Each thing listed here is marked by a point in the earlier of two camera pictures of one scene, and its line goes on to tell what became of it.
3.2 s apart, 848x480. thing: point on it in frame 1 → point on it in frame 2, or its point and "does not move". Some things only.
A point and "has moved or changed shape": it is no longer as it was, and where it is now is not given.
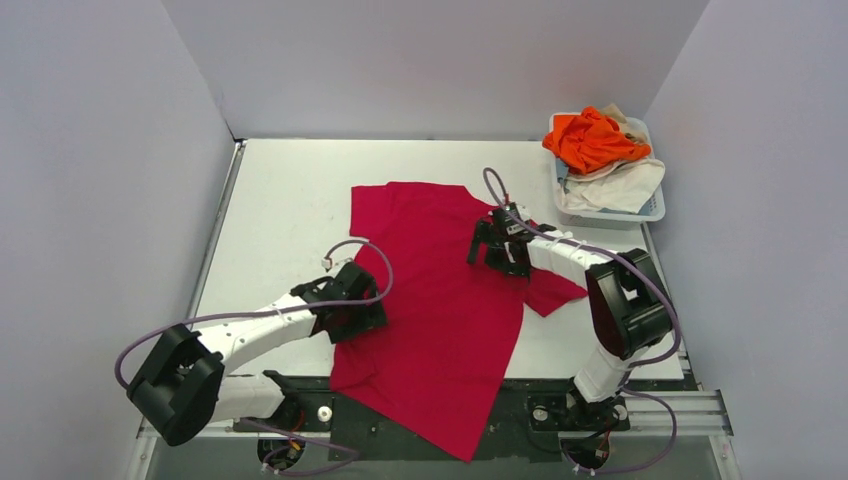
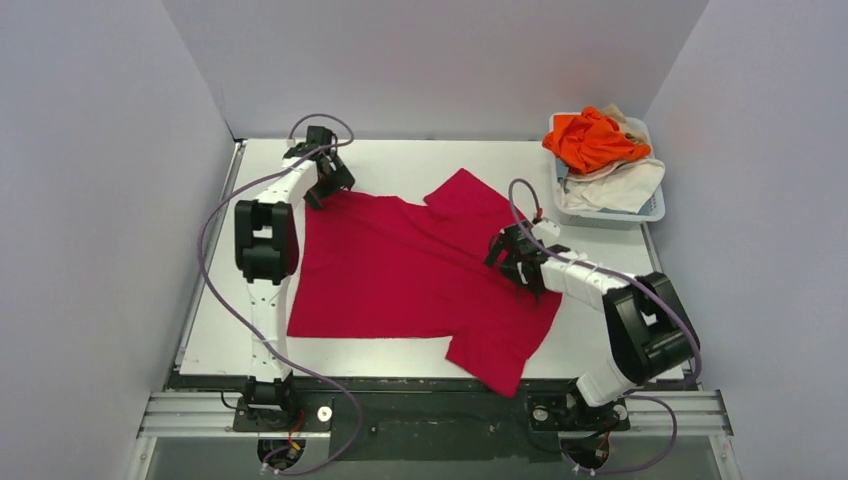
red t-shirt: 435,371 has moved or changed shape
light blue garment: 562,171 does not move
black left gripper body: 366,318 → 330,179
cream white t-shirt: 627,185 does not move
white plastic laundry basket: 611,220 does not move
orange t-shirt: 588,142 does not move
